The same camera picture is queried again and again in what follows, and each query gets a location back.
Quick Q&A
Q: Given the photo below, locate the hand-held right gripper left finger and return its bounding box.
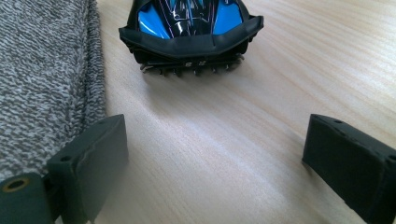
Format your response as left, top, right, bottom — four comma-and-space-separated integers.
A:
46, 114, 129, 224

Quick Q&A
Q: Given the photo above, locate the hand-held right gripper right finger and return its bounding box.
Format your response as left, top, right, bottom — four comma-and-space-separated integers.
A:
302, 113, 396, 224

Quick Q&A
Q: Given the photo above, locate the grey knitted cloth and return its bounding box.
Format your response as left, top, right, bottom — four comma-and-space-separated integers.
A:
0, 0, 108, 183

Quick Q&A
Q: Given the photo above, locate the blue and black toy car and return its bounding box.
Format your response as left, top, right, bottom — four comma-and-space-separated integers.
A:
118, 0, 264, 77

